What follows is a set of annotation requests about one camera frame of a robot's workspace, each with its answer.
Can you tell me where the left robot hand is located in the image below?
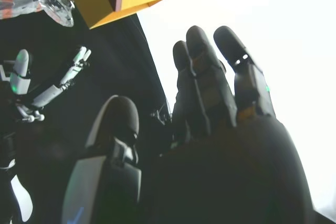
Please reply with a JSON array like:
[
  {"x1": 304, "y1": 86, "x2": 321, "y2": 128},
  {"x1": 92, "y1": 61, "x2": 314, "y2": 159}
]
[{"x1": 61, "y1": 25, "x2": 318, "y2": 224}]

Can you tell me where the clear plastic packet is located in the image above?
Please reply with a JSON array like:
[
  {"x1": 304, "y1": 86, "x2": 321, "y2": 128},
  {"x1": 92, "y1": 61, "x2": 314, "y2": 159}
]
[{"x1": 36, "y1": 0, "x2": 76, "y2": 28}]

